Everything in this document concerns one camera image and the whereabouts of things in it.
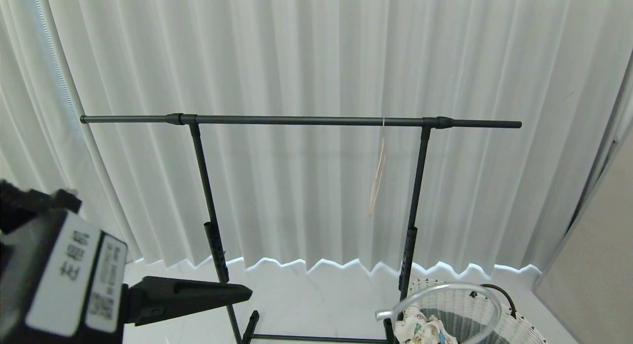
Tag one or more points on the pink clothes hanger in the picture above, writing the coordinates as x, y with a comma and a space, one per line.
377, 178
460, 286

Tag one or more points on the black clothes rack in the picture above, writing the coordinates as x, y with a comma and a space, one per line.
296, 120

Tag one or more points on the white laundry basket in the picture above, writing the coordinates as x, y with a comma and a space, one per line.
435, 299

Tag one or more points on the cream printed garment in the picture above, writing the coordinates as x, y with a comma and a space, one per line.
420, 329

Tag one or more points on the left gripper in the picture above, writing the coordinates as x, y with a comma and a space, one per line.
59, 284

